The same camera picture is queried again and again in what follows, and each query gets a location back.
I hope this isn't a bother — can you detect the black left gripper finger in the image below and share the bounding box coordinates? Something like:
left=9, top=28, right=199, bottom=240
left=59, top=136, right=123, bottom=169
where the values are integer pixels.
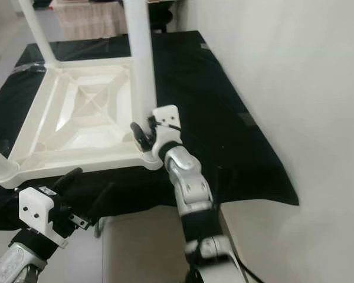
left=52, top=167, right=83, bottom=194
left=87, top=182, right=116, bottom=223

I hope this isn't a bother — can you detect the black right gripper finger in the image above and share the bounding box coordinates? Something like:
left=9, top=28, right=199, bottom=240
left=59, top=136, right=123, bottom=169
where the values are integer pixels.
left=130, top=121, right=154, bottom=152

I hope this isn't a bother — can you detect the white plastic table top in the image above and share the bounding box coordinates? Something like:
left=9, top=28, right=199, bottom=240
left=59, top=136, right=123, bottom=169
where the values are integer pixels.
left=0, top=56, right=164, bottom=189

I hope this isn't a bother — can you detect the black tablecloth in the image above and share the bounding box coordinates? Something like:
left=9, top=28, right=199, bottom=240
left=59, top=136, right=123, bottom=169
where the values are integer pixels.
left=0, top=31, right=300, bottom=234

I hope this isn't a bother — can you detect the beige towel cloth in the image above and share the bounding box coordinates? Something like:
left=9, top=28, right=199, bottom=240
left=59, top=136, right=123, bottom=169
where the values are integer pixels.
left=53, top=3, right=128, bottom=42

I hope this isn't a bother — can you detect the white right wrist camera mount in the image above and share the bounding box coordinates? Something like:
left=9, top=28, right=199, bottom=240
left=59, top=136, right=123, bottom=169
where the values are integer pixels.
left=152, top=105, right=183, bottom=159

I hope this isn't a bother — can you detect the grey metal folding table frame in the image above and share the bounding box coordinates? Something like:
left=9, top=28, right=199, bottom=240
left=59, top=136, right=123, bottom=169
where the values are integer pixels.
left=93, top=217, right=105, bottom=238

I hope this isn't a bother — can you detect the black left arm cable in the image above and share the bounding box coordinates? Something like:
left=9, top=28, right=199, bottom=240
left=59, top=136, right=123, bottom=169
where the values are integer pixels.
left=0, top=193, right=25, bottom=232

